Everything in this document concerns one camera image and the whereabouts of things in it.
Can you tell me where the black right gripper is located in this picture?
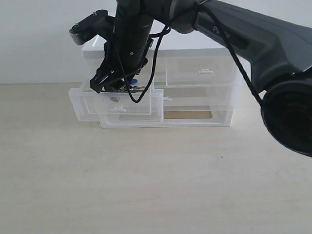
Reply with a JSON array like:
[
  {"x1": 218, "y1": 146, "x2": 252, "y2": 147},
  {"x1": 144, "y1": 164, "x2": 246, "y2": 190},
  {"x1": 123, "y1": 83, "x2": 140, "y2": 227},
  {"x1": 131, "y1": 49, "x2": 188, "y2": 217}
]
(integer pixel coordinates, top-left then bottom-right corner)
[{"x1": 89, "y1": 40, "x2": 154, "y2": 94}]

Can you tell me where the key bunch with blue fob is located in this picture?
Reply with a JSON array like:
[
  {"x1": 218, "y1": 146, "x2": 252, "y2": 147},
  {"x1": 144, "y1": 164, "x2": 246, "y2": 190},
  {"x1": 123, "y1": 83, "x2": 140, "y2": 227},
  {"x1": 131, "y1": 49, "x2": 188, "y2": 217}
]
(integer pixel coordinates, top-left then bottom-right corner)
[{"x1": 108, "y1": 79, "x2": 147, "y2": 102}]

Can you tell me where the clear wide drawer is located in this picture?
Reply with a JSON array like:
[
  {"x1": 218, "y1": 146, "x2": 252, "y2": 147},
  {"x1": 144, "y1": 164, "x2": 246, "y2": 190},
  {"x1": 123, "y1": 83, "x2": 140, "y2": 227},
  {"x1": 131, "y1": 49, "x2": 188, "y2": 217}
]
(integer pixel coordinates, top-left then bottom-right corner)
[{"x1": 69, "y1": 85, "x2": 239, "y2": 126}]

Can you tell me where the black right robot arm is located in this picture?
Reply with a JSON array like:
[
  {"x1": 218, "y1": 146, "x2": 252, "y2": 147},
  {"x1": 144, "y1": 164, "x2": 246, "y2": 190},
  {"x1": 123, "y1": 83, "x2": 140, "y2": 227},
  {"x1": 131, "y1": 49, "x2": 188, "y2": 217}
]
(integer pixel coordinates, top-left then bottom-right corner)
[{"x1": 90, "y1": 0, "x2": 312, "y2": 156}]

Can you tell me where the white plastic drawer cabinet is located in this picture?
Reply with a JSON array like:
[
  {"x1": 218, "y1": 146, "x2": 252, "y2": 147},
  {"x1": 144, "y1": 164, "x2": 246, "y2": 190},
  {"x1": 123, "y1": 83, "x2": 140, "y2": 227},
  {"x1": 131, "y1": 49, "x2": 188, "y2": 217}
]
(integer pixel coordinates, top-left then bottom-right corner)
[{"x1": 81, "y1": 40, "x2": 243, "y2": 128}]

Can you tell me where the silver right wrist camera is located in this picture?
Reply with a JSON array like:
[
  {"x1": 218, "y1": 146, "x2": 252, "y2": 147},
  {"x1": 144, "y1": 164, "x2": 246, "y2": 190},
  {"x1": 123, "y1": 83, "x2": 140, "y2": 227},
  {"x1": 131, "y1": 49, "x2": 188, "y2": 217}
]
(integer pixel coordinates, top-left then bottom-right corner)
[{"x1": 69, "y1": 9, "x2": 115, "y2": 46}]

